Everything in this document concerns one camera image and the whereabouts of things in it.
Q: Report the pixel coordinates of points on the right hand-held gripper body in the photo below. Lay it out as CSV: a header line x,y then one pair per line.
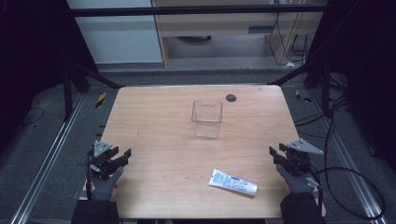
x,y
299,155

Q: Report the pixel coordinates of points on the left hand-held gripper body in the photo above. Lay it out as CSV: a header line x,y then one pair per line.
x,y
100,148

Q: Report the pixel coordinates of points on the person's right hand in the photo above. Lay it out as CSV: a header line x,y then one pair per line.
x,y
297,183

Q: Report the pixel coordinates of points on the person's left hand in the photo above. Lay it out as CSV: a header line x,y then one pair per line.
x,y
104,185

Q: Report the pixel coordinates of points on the yellow black striped tape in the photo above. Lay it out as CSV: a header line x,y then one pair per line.
x,y
302,96
100,100

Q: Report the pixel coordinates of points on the white tube with blue print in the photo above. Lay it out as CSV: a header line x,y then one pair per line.
x,y
233,182

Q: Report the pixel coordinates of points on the dark round table grommet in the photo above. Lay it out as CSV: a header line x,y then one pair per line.
x,y
231,98

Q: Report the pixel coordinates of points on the clear plastic box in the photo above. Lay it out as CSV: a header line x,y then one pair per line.
x,y
206,118

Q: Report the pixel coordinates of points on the white paper scrap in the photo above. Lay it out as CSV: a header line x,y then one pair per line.
x,y
289,64

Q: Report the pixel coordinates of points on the white cabinet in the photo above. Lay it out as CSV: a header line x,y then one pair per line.
x,y
121,34

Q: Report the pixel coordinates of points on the light wooden desk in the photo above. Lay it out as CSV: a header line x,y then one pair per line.
x,y
218,26

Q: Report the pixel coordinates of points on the aluminium floor rail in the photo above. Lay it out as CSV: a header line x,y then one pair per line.
x,y
46,161
348,161

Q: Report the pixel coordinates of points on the black frame strut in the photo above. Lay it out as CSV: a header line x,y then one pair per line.
x,y
311,73
93,76

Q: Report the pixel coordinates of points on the black horizontal frame bar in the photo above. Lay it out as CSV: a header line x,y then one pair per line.
x,y
193,10

